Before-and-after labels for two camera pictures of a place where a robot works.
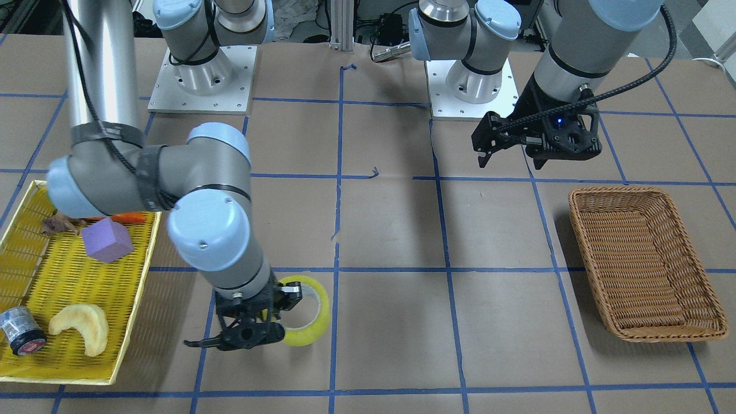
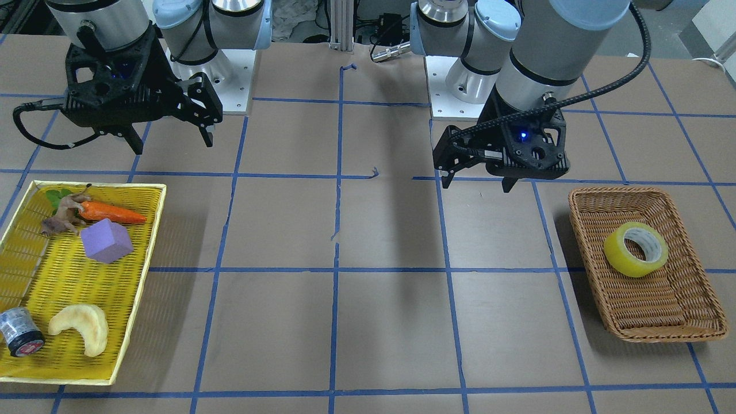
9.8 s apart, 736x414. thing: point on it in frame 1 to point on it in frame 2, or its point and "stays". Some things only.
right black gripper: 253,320 to 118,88
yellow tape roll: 305,336 to 635,249
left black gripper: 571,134 to 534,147
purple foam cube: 107,241 stays
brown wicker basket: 648,281 stays
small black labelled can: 22,332 stays
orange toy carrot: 126,218 stays
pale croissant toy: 89,319 stays
